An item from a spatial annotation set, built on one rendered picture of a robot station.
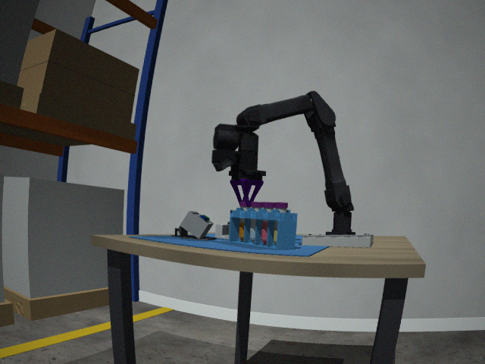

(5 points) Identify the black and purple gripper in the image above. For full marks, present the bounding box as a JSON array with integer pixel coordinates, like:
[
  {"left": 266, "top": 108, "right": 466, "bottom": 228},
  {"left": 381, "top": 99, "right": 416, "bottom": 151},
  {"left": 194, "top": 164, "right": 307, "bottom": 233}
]
[{"left": 229, "top": 152, "right": 266, "bottom": 206}]

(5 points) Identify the white rectangular console with lamps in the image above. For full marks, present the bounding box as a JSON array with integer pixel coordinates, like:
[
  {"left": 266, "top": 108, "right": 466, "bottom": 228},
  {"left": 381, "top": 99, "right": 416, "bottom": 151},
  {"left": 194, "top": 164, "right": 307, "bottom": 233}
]
[{"left": 215, "top": 222, "right": 230, "bottom": 239}]

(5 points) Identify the blue work mat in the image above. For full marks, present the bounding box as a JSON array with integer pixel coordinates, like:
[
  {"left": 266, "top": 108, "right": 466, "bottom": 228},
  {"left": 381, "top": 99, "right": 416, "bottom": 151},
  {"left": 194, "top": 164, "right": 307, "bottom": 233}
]
[{"left": 131, "top": 235, "right": 329, "bottom": 257}]

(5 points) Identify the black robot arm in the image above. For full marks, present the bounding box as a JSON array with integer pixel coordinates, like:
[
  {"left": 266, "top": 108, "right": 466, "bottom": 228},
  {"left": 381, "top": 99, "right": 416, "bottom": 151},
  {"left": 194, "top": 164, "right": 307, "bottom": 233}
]
[{"left": 211, "top": 91, "right": 355, "bottom": 235}]

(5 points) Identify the grey key panel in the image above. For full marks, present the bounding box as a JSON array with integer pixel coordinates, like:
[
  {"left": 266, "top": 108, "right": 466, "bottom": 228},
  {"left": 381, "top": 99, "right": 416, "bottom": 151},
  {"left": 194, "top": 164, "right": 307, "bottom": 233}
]
[{"left": 172, "top": 211, "right": 213, "bottom": 240}]

